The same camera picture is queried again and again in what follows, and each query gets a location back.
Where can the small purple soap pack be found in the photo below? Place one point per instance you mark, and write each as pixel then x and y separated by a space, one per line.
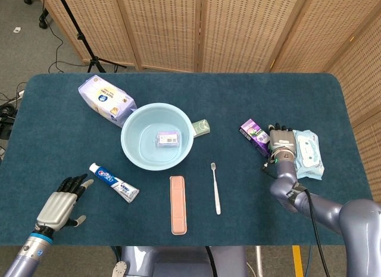
pixel 168 140

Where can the grey-blue robot torso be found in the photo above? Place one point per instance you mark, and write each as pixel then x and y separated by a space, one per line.
pixel 178 262

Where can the light blue plastic basin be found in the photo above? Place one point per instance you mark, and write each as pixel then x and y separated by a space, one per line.
pixel 140 152

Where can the yellow floor tape strip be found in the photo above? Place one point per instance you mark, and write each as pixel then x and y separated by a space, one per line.
pixel 297 259

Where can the blue Crest toothpaste tube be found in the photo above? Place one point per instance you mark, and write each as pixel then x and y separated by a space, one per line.
pixel 113 181

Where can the black tripod stand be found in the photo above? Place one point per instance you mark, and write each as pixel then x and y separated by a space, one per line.
pixel 95 62

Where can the teal table mat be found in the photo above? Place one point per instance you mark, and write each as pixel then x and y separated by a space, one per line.
pixel 253 95

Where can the purple facial tissue pack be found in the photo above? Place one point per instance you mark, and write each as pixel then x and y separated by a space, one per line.
pixel 104 98

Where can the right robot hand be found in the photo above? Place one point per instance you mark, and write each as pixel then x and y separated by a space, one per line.
pixel 281 140

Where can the pink toothbrush case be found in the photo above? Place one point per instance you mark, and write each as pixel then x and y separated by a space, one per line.
pixel 178 205

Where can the light blue wet wipes pack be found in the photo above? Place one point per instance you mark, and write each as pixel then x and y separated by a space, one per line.
pixel 309 158

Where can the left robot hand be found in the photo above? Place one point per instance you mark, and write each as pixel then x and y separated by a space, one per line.
pixel 56 210

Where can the white toothbrush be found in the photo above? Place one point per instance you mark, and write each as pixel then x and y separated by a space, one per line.
pixel 216 193

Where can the purple toothpaste box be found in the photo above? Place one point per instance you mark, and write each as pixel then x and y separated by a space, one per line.
pixel 253 134

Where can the white table leg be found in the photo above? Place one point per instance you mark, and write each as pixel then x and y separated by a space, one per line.
pixel 259 259

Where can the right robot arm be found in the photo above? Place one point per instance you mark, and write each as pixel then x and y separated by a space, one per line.
pixel 357 223

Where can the black office chair base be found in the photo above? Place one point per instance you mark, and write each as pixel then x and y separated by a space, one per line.
pixel 43 21

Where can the green soap box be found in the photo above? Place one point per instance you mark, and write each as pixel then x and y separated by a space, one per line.
pixel 203 127

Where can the white paper scrap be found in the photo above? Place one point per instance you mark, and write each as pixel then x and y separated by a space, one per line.
pixel 17 29

